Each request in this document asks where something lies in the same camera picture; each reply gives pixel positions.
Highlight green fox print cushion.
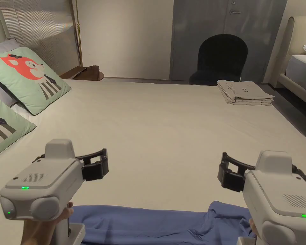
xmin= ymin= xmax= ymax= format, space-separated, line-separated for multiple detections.
xmin=0 ymin=47 xmax=72 ymax=116

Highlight beige padded headboard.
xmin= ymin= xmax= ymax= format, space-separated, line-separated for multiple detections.
xmin=285 ymin=16 xmax=306 ymax=75

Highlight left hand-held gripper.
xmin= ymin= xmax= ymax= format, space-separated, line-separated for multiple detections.
xmin=0 ymin=139 xmax=109 ymax=245

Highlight grey ribbed padded headboard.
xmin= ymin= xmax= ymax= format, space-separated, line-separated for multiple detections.
xmin=0 ymin=0 xmax=83 ymax=75

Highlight bed with grey mattress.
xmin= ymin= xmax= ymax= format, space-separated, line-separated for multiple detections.
xmin=276 ymin=55 xmax=306 ymax=111

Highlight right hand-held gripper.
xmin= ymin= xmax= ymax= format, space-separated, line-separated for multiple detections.
xmin=217 ymin=150 xmax=306 ymax=245

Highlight bed with beige sheet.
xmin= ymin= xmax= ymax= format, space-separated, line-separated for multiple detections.
xmin=0 ymin=78 xmax=306 ymax=245

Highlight folded beige cloth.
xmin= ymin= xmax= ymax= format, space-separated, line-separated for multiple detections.
xmin=217 ymin=79 xmax=275 ymax=106

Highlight green striped print cushion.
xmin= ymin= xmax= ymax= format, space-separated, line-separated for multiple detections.
xmin=0 ymin=95 xmax=37 ymax=162

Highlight person's right hand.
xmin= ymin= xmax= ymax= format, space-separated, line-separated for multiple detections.
xmin=248 ymin=218 xmax=259 ymax=237

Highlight black upholstered chair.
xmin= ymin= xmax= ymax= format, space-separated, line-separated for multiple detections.
xmin=188 ymin=34 xmax=249 ymax=86

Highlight blue garment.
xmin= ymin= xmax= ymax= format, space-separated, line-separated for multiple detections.
xmin=71 ymin=200 xmax=258 ymax=245

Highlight brass floor lamp pole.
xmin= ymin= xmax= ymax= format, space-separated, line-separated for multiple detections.
xmin=75 ymin=0 xmax=83 ymax=67

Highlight grey metal double door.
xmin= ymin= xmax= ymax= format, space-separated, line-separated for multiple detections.
xmin=169 ymin=0 xmax=288 ymax=84

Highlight wooden bedside table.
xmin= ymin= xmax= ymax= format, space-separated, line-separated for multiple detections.
xmin=59 ymin=65 xmax=104 ymax=81

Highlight person's left hand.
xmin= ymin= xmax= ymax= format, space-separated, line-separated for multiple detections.
xmin=20 ymin=201 xmax=75 ymax=245

